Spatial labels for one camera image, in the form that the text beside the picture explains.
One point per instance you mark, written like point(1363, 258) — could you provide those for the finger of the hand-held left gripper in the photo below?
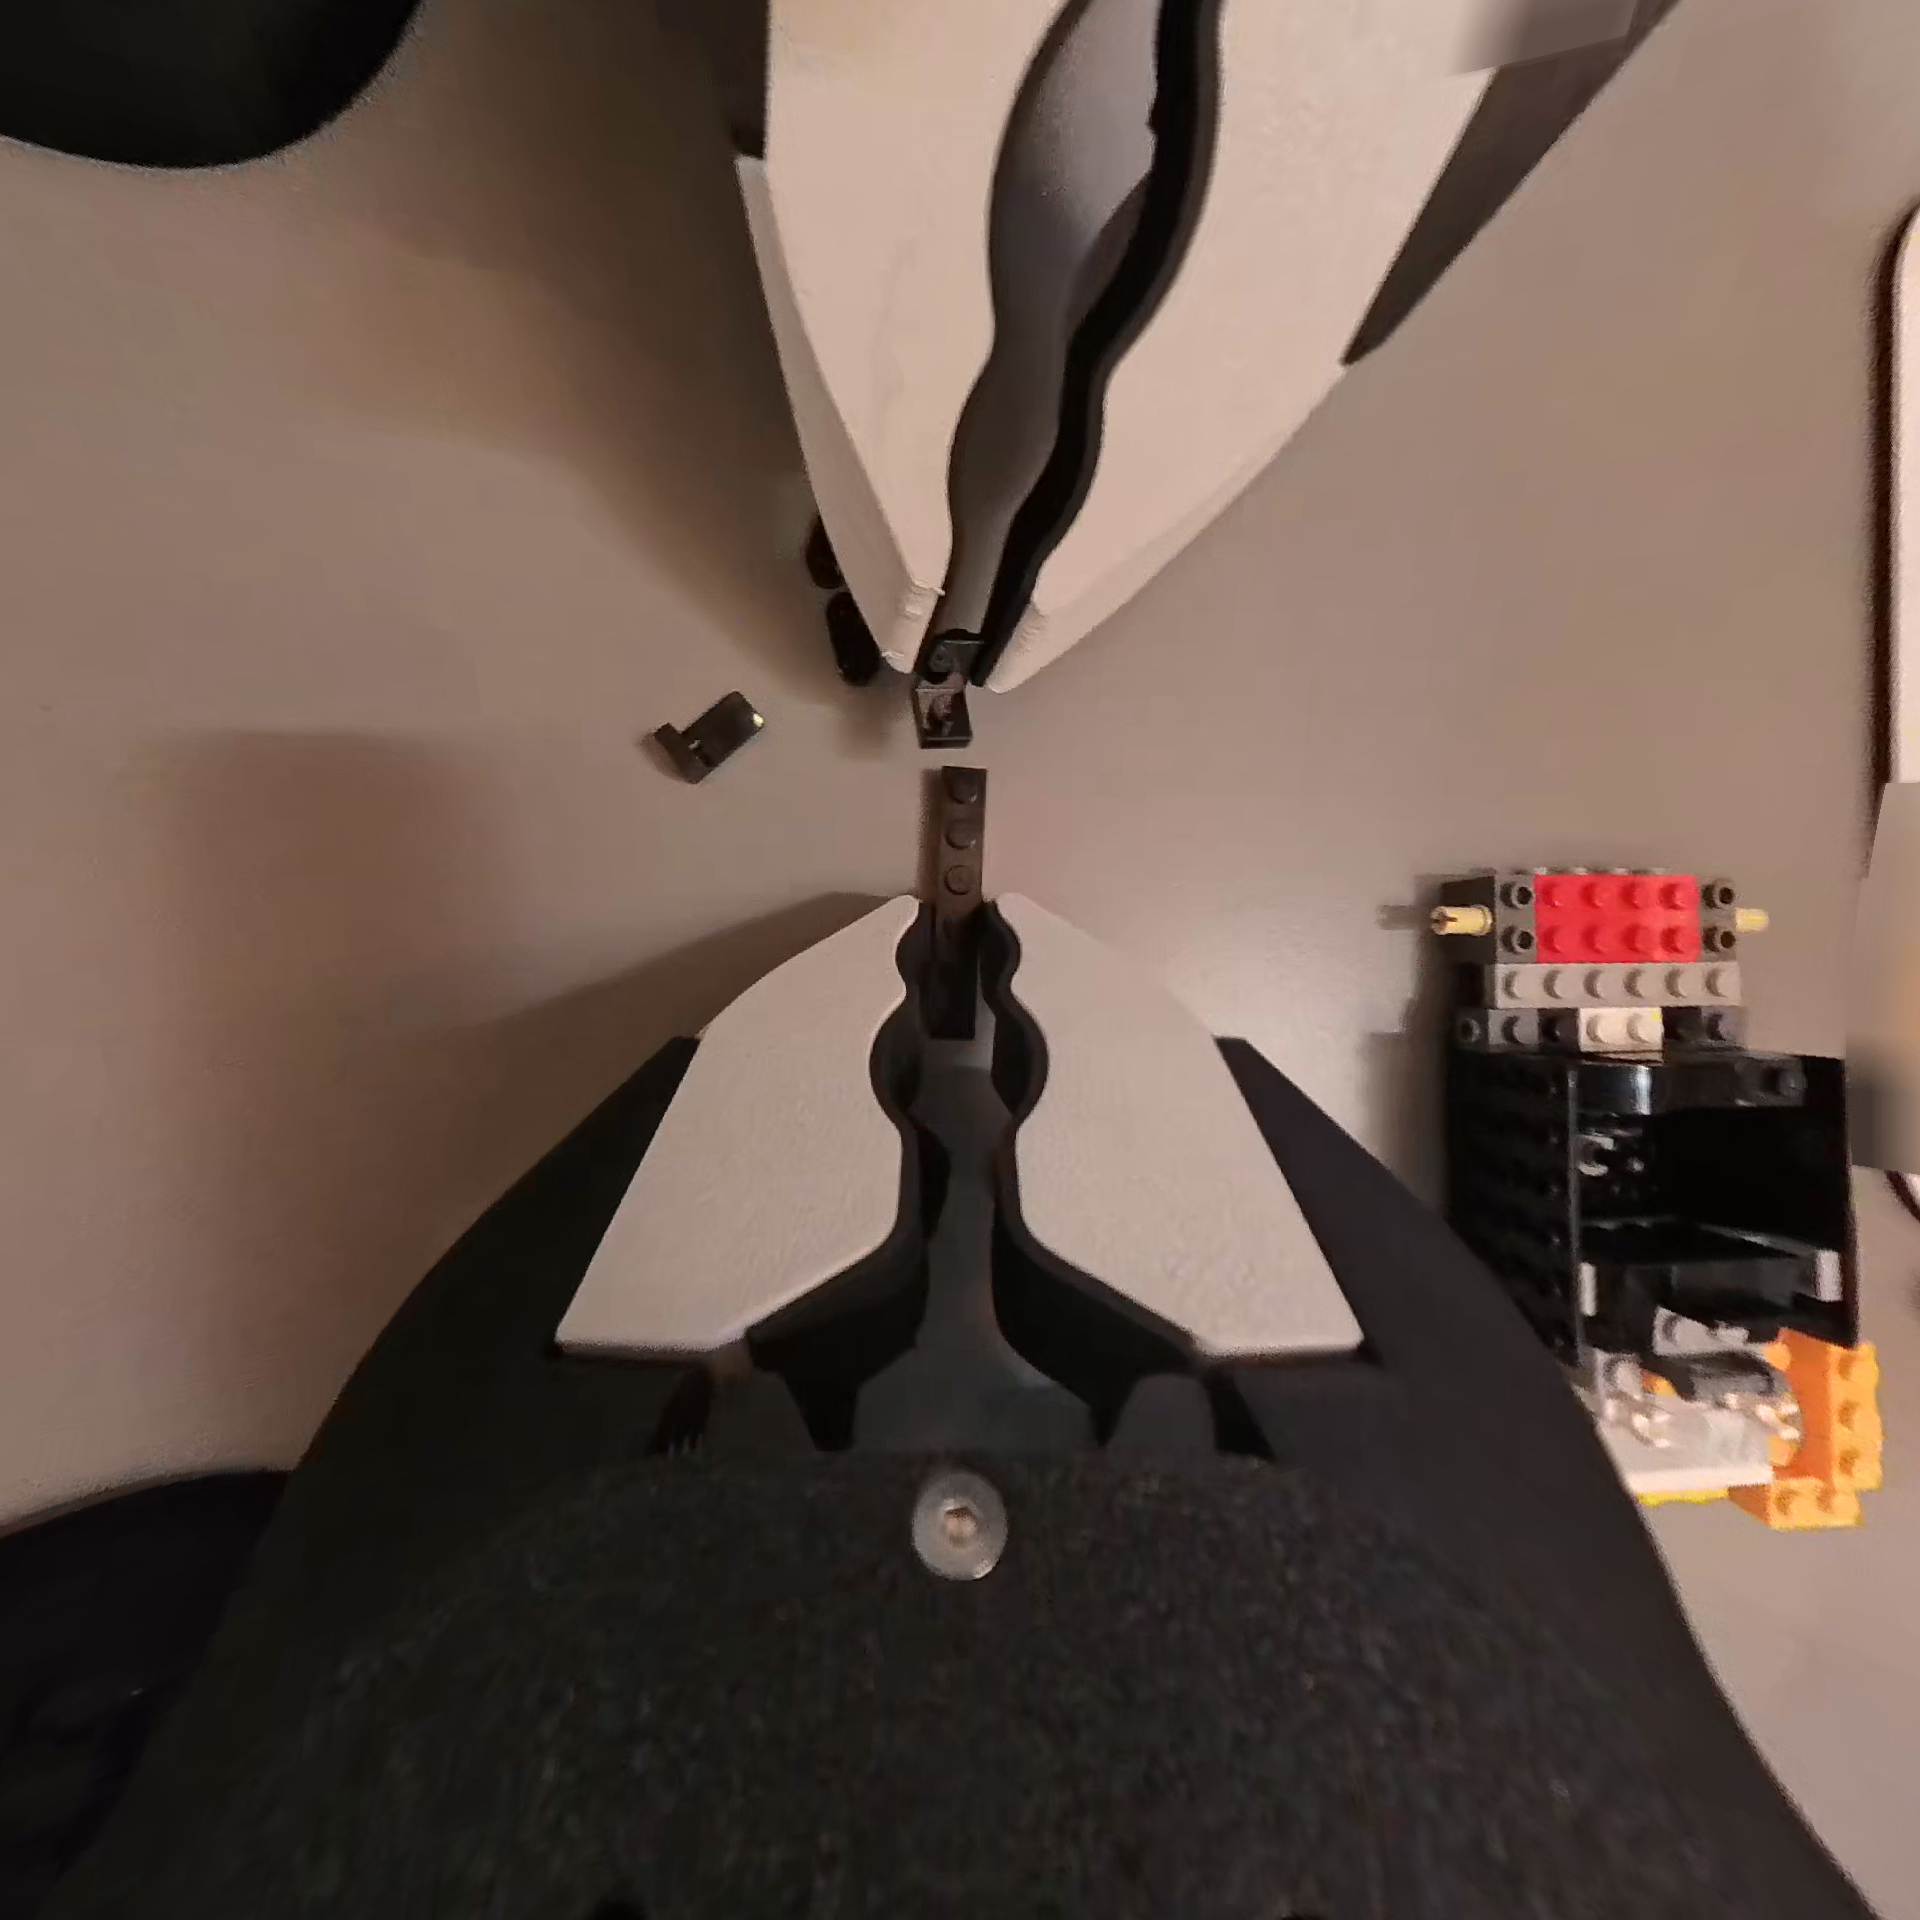
point(1289, 271)
point(869, 271)

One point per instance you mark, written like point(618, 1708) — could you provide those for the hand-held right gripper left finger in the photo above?
point(751, 1185)

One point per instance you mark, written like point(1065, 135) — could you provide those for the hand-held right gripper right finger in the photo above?
point(1171, 1185)

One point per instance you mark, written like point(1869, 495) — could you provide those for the long black toy plate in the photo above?
point(956, 869)

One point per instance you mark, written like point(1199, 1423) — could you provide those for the small black toy brick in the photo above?
point(714, 739)
point(945, 704)

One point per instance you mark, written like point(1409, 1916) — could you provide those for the black red toy car chassis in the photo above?
point(1634, 1170)

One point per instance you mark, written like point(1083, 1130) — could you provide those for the black two-hole toy piece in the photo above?
point(848, 616)

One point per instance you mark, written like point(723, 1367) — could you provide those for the instruction booklet on stand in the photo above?
point(1898, 524)

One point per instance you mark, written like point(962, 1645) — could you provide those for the black textured pad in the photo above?
point(105, 1680)

